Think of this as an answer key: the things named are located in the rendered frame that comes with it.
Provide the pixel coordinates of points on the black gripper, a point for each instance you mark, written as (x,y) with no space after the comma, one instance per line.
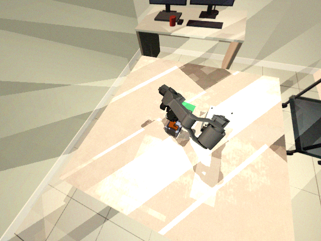
(163,107)

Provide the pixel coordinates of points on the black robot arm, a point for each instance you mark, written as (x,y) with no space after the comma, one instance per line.
(211,135)

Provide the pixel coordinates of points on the orange l-shaped part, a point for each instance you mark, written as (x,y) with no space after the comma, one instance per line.
(173,126)

